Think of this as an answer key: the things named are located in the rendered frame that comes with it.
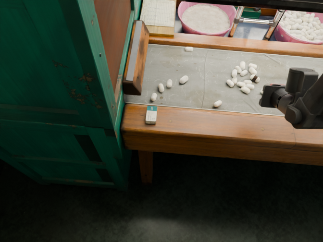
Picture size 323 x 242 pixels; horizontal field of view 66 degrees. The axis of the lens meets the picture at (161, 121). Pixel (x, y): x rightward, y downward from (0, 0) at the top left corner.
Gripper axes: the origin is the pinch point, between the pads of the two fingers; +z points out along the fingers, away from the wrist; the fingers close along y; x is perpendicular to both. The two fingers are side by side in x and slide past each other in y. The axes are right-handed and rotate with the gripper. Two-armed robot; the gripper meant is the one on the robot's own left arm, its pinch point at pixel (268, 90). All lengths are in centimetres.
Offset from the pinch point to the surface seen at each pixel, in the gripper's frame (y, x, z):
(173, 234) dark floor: 21, 91, 25
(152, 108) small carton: 37.0, 9.9, 0.1
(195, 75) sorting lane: 21.8, 0.7, 17.9
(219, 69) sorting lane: 12.0, -1.7, 20.7
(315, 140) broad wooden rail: -18.1, 15.0, -3.9
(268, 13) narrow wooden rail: -16, -26, 57
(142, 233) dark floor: 38, 92, 25
